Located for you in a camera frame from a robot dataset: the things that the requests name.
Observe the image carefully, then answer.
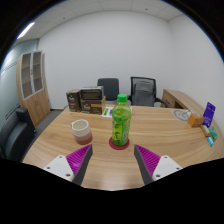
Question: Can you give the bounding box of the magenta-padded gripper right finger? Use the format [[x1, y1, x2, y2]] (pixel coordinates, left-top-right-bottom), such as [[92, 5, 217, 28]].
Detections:
[[133, 144, 184, 186]]

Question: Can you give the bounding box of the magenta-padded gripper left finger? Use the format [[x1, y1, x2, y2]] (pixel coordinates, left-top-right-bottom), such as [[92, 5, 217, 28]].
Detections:
[[43, 143, 94, 187]]

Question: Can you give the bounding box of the green drink bottle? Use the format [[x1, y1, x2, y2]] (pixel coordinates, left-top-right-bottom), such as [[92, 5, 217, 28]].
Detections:
[[111, 93, 132, 147]]

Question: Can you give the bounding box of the white and brown mug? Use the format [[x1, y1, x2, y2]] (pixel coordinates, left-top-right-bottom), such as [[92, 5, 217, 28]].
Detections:
[[70, 119, 94, 145]]

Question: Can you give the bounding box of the flat round red coaster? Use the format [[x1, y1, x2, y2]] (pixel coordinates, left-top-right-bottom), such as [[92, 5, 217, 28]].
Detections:
[[108, 135, 131, 151]]

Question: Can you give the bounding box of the orange-brown cardboard box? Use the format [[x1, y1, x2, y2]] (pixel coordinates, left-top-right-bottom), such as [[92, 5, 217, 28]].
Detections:
[[187, 113, 205, 128]]

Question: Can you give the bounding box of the black sofa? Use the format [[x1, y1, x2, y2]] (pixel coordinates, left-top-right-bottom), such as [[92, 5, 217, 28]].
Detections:
[[0, 107, 36, 163]]

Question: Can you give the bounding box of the green packet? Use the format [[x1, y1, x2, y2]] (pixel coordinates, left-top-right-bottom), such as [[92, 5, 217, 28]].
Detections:
[[208, 125, 219, 143]]

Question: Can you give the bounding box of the purple standing pouch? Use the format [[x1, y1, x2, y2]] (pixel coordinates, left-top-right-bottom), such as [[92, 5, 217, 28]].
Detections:
[[201, 101, 217, 128]]

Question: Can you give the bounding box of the wooden side desk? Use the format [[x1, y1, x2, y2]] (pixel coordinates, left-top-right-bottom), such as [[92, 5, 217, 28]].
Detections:
[[161, 88, 206, 116]]

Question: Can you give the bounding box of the black mesh office chair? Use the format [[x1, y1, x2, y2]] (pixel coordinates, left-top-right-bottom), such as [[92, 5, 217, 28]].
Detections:
[[127, 76, 168, 108]]

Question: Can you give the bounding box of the wooden cabinet with glass doors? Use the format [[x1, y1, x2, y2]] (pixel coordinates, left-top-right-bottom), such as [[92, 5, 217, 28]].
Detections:
[[15, 49, 52, 128]]

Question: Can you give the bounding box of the black box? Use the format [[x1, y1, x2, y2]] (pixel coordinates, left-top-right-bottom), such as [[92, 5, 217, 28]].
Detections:
[[80, 85, 105, 101]]

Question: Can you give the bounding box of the grey office chair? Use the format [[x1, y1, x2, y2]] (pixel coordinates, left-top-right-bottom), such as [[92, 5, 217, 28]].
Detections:
[[96, 77, 120, 102]]

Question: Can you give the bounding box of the long ceiling light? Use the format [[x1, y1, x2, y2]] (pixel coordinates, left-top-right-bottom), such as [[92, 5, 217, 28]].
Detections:
[[16, 21, 36, 40]]

